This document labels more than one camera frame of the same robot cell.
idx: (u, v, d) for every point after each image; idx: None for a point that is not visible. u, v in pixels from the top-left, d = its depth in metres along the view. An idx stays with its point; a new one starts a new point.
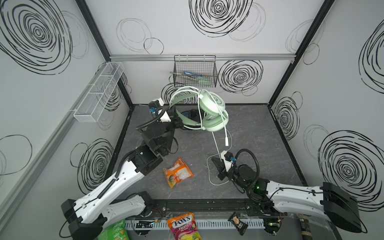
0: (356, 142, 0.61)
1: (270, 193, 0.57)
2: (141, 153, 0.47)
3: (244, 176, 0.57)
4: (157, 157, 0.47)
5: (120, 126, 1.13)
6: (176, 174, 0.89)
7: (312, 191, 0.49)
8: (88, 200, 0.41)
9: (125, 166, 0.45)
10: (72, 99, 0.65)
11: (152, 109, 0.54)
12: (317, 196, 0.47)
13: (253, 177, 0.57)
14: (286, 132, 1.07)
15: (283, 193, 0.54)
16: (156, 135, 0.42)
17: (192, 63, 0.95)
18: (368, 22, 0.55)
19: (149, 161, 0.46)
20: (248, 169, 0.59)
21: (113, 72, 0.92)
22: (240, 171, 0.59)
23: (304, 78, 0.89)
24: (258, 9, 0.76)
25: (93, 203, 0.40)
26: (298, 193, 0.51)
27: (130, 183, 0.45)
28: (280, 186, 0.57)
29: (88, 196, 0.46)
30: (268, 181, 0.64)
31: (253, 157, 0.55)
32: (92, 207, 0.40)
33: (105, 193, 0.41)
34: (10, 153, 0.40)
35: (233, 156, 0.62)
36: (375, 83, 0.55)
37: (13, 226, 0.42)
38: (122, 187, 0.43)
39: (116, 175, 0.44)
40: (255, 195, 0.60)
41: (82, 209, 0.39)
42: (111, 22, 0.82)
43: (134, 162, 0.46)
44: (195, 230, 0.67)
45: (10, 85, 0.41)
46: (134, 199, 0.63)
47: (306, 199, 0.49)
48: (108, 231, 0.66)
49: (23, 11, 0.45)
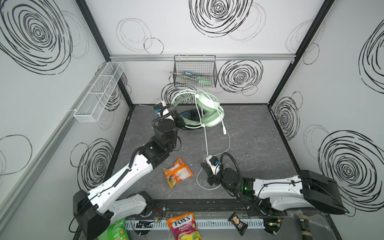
0: (356, 142, 0.61)
1: (257, 192, 0.57)
2: (151, 147, 0.52)
3: (229, 180, 0.57)
4: (165, 151, 0.52)
5: (120, 127, 1.13)
6: (176, 174, 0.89)
7: (292, 181, 0.49)
8: (102, 189, 0.42)
9: (138, 158, 0.49)
10: (72, 99, 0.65)
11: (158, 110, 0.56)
12: (297, 185, 0.47)
13: (236, 179, 0.57)
14: (286, 132, 1.07)
15: (267, 189, 0.54)
16: (168, 129, 0.48)
17: (192, 63, 0.95)
18: (368, 22, 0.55)
19: (158, 155, 0.50)
20: (230, 171, 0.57)
21: (113, 72, 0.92)
22: (224, 175, 0.66)
23: (304, 78, 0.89)
24: (258, 9, 0.77)
25: (108, 192, 0.42)
26: (280, 186, 0.51)
27: (142, 175, 0.48)
28: (264, 183, 0.57)
29: (101, 186, 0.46)
30: (253, 180, 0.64)
31: (233, 159, 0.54)
32: (107, 195, 0.41)
33: (119, 182, 0.44)
34: (10, 153, 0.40)
35: (218, 160, 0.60)
36: (375, 83, 0.55)
37: (12, 226, 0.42)
38: (135, 178, 0.47)
39: (128, 166, 0.48)
40: (244, 197, 0.60)
41: (97, 198, 0.41)
42: (111, 23, 0.82)
43: (145, 155, 0.50)
44: (196, 230, 0.67)
45: (10, 85, 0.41)
46: (135, 198, 0.63)
47: (288, 190, 0.49)
48: (108, 232, 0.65)
49: (23, 11, 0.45)
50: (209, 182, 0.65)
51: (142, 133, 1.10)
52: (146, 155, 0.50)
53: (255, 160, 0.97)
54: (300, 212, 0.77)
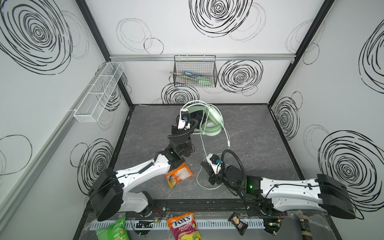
0: (356, 142, 0.61)
1: (265, 192, 0.54)
2: (171, 152, 0.60)
3: (232, 178, 0.54)
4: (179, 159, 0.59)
5: (120, 127, 1.13)
6: (176, 174, 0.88)
7: (308, 184, 0.48)
8: (129, 172, 0.47)
9: (159, 157, 0.56)
10: (71, 99, 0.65)
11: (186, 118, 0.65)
12: (314, 189, 0.46)
13: (240, 178, 0.54)
14: (286, 132, 1.07)
15: (278, 189, 0.52)
16: (181, 141, 0.52)
17: (193, 63, 0.95)
18: (368, 22, 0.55)
19: (174, 161, 0.56)
20: (234, 169, 0.56)
21: (113, 72, 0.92)
22: (226, 173, 0.63)
23: (304, 78, 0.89)
24: (258, 9, 0.77)
25: (133, 176, 0.46)
26: (294, 188, 0.49)
27: (158, 172, 0.53)
28: (275, 183, 0.54)
29: (128, 170, 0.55)
30: (260, 178, 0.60)
31: (236, 157, 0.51)
32: (132, 179, 0.46)
33: (144, 171, 0.49)
34: (10, 153, 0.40)
35: (219, 158, 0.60)
36: (375, 83, 0.55)
37: (11, 226, 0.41)
38: (154, 172, 0.51)
39: (153, 160, 0.54)
40: (248, 196, 0.57)
41: (124, 178, 0.45)
42: (111, 23, 0.82)
43: (165, 156, 0.57)
44: (196, 230, 0.67)
45: (10, 85, 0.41)
46: (139, 194, 0.63)
47: (303, 193, 0.47)
48: (108, 232, 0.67)
49: (23, 11, 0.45)
50: (211, 182, 0.62)
51: (142, 133, 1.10)
52: (167, 157, 0.57)
53: (255, 160, 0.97)
54: (300, 212, 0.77)
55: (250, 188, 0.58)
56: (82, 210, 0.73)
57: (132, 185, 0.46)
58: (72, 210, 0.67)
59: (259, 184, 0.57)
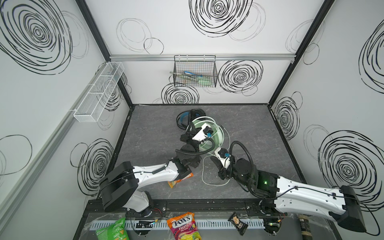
0: (356, 142, 0.61)
1: (281, 191, 0.51)
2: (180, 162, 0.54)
3: (241, 171, 0.51)
4: (186, 171, 0.60)
5: (120, 126, 1.13)
6: None
7: (332, 193, 0.46)
8: (144, 170, 0.50)
9: (171, 163, 0.59)
10: (71, 99, 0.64)
11: (209, 135, 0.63)
12: (338, 199, 0.45)
13: (250, 171, 0.51)
14: (286, 132, 1.07)
15: (297, 191, 0.49)
16: (187, 157, 0.54)
17: (193, 63, 0.95)
18: (368, 22, 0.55)
19: (181, 171, 0.59)
20: (243, 161, 0.54)
21: (113, 72, 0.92)
22: (235, 166, 0.61)
23: (304, 78, 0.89)
24: (258, 9, 0.77)
25: (147, 175, 0.49)
26: (316, 194, 0.47)
27: (167, 178, 0.55)
28: (295, 184, 0.51)
29: (143, 168, 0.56)
30: (277, 176, 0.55)
31: (245, 148, 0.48)
32: (146, 177, 0.48)
33: (157, 173, 0.52)
34: (10, 153, 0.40)
35: (228, 152, 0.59)
36: (375, 83, 0.55)
37: (11, 226, 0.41)
38: (164, 177, 0.53)
39: (165, 165, 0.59)
40: (259, 191, 0.53)
41: (139, 175, 0.47)
42: (111, 23, 0.82)
43: (176, 166, 0.60)
44: (196, 230, 0.67)
45: (11, 85, 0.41)
46: (142, 194, 0.63)
47: (326, 201, 0.45)
48: (108, 232, 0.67)
49: (23, 11, 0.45)
50: (221, 176, 0.62)
51: (142, 133, 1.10)
52: (177, 166, 0.59)
53: (255, 160, 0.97)
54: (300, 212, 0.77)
55: (264, 184, 0.54)
56: (82, 210, 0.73)
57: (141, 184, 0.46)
58: (72, 210, 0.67)
59: (275, 182, 0.53)
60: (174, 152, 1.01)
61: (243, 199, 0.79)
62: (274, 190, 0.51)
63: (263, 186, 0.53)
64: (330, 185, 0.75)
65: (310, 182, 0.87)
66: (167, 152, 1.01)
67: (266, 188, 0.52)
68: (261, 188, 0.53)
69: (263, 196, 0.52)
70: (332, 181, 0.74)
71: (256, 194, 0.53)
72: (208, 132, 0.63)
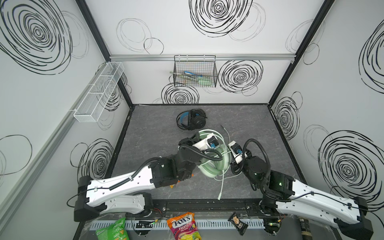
0: (356, 142, 0.61)
1: (297, 195, 0.48)
2: (162, 166, 0.47)
3: (255, 170, 0.48)
4: (174, 178, 0.48)
5: (120, 127, 1.13)
6: None
7: (348, 204, 0.45)
8: (101, 186, 0.43)
9: (143, 171, 0.46)
10: (71, 99, 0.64)
11: (213, 146, 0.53)
12: (353, 210, 0.44)
13: (265, 170, 0.48)
14: (286, 132, 1.07)
15: (312, 197, 0.48)
16: (192, 160, 0.43)
17: (193, 63, 0.96)
18: (369, 21, 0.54)
19: (166, 178, 0.45)
20: (258, 161, 0.50)
21: (113, 72, 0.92)
22: (248, 163, 0.57)
23: (304, 78, 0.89)
24: (258, 9, 0.76)
25: (102, 192, 0.42)
26: (331, 202, 0.46)
27: (139, 189, 0.44)
28: (312, 190, 0.49)
29: (103, 181, 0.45)
30: (293, 180, 0.51)
31: (262, 149, 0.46)
32: (101, 195, 0.41)
33: (116, 187, 0.43)
34: (10, 153, 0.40)
35: (239, 148, 0.62)
36: (375, 83, 0.55)
37: (12, 224, 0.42)
38: (131, 190, 0.43)
39: (131, 175, 0.45)
40: (271, 192, 0.51)
41: (93, 192, 0.42)
42: (111, 22, 0.82)
43: (152, 171, 0.46)
44: (196, 230, 0.67)
45: (12, 85, 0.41)
46: (134, 199, 0.61)
47: (342, 210, 0.45)
48: (108, 232, 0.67)
49: (23, 11, 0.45)
50: (232, 171, 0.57)
51: (142, 133, 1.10)
52: (154, 173, 0.46)
53: None
54: None
55: (279, 185, 0.51)
56: None
57: (103, 200, 0.42)
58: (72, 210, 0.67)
59: (289, 185, 0.50)
60: (173, 152, 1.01)
61: (243, 199, 0.79)
62: (289, 193, 0.49)
63: (277, 187, 0.51)
64: (330, 185, 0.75)
65: (309, 182, 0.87)
66: (166, 152, 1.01)
67: (280, 189, 0.50)
68: (273, 188, 0.51)
69: (275, 197, 0.51)
70: (332, 181, 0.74)
71: (267, 194, 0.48)
72: (212, 143, 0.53)
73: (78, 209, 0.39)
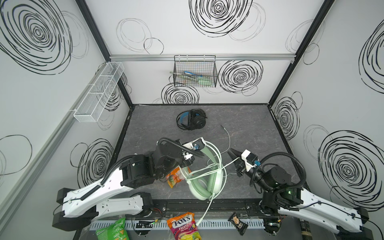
0: (356, 142, 0.61)
1: (306, 204, 0.50)
2: (134, 165, 0.42)
3: (277, 179, 0.47)
4: (150, 177, 0.43)
5: (120, 127, 1.13)
6: (176, 174, 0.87)
7: (351, 214, 0.48)
8: (75, 197, 0.41)
9: (114, 174, 0.42)
10: (71, 99, 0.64)
11: (197, 147, 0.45)
12: (356, 220, 0.47)
13: (287, 181, 0.47)
14: (286, 132, 1.07)
15: (319, 206, 0.50)
16: (170, 155, 0.40)
17: (192, 63, 0.95)
18: (369, 22, 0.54)
19: (139, 177, 0.40)
20: (281, 170, 0.49)
21: (113, 72, 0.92)
22: (270, 171, 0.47)
23: (304, 78, 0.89)
24: (258, 9, 0.76)
25: (77, 203, 0.40)
26: (336, 211, 0.49)
27: (116, 192, 0.40)
28: (318, 199, 0.51)
29: (77, 192, 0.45)
30: (302, 189, 0.53)
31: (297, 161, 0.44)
32: (75, 206, 0.40)
33: (88, 197, 0.40)
34: (10, 153, 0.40)
35: (258, 160, 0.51)
36: (375, 83, 0.55)
37: (13, 224, 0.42)
38: (107, 194, 0.40)
39: (100, 181, 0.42)
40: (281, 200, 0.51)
41: (68, 204, 0.40)
42: (111, 22, 0.82)
43: (123, 173, 0.41)
44: (196, 230, 0.67)
45: (12, 85, 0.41)
46: (130, 201, 0.60)
47: (346, 220, 0.47)
48: (108, 232, 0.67)
49: (23, 11, 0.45)
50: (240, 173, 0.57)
51: (142, 133, 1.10)
52: (127, 174, 0.41)
53: None
54: None
55: (288, 194, 0.52)
56: None
57: (85, 207, 0.41)
58: None
59: (298, 194, 0.52)
60: None
61: (243, 199, 0.79)
62: (298, 202, 0.50)
63: (286, 195, 0.52)
64: (330, 185, 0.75)
65: (310, 182, 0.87)
66: None
67: (288, 198, 0.51)
68: (282, 196, 0.52)
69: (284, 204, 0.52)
70: (332, 181, 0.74)
71: (277, 201, 0.54)
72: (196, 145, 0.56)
73: (55, 223, 0.38)
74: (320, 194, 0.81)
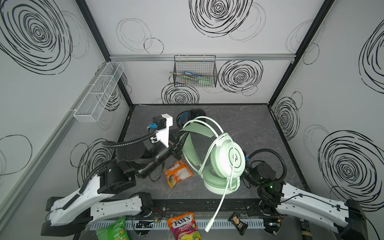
0: (356, 142, 0.61)
1: (286, 197, 0.53)
2: (109, 170, 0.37)
3: (263, 174, 0.51)
4: (127, 182, 0.38)
5: (120, 127, 1.13)
6: (176, 174, 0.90)
7: (336, 205, 0.47)
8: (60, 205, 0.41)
9: (93, 182, 0.40)
10: (72, 99, 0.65)
11: (153, 126, 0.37)
12: (342, 212, 0.46)
13: (271, 175, 0.51)
14: (286, 132, 1.07)
15: (301, 199, 0.51)
16: (128, 158, 0.33)
17: (193, 63, 0.96)
18: (368, 22, 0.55)
19: (117, 183, 0.38)
20: (265, 166, 0.53)
21: (113, 72, 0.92)
22: (257, 166, 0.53)
23: (304, 78, 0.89)
24: (258, 9, 0.76)
25: (61, 212, 0.40)
26: (320, 204, 0.49)
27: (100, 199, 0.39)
28: (300, 192, 0.53)
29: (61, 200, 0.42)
30: (283, 183, 0.57)
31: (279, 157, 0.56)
32: (59, 215, 0.40)
33: (71, 206, 0.40)
34: (10, 153, 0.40)
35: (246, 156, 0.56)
36: (375, 83, 0.55)
37: (13, 224, 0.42)
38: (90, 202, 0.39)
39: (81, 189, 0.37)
40: (266, 194, 0.56)
41: (54, 213, 0.41)
42: (111, 23, 0.82)
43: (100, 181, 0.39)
44: (196, 230, 0.67)
45: (13, 85, 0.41)
46: (127, 203, 0.61)
47: (329, 212, 0.47)
48: (108, 232, 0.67)
49: (23, 11, 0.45)
50: None
51: (142, 133, 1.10)
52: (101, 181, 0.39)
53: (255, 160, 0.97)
54: None
55: (270, 188, 0.57)
56: None
57: (71, 216, 0.41)
58: None
59: (281, 188, 0.56)
60: None
61: (243, 199, 0.79)
62: (279, 195, 0.54)
63: (269, 189, 0.56)
64: (330, 185, 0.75)
65: (309, 182, 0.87)
66: None
67: (271, 192, 0.55)
68: (267, 191, 0.56)
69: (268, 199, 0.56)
70: (332, 181, 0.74)
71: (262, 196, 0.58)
72: (152, 124, 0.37)
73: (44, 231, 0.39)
74: (320, 194, 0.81)
